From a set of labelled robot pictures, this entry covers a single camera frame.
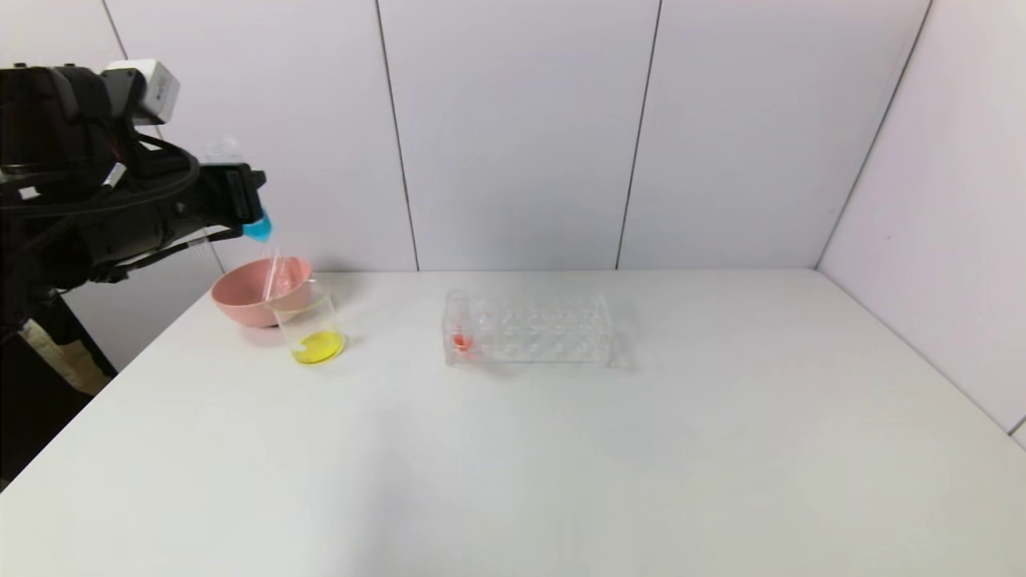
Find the red pigment test tube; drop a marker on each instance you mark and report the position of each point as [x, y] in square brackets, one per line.
[461, 340]

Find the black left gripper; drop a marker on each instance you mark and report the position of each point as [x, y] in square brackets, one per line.
[238, 197]

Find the clear glass beaker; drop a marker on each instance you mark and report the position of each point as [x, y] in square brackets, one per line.
[319, 346]

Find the brown cardboard box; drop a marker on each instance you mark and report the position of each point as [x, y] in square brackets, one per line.
[68, 361]

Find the orange and black left arm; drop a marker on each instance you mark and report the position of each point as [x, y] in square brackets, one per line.
[40, 160]

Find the yellow pigment test tube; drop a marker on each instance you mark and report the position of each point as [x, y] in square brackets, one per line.
[276, 276]

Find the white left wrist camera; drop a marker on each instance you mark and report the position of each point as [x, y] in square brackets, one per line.
[152, 88]

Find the blue pigment test tube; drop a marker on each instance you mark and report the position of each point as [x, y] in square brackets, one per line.
[258, 228]

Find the pink plastic bowl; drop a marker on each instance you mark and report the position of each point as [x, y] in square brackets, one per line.
[244, 296]

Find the clear acrylic test tube rack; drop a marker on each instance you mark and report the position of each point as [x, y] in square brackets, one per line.
[545, 332]

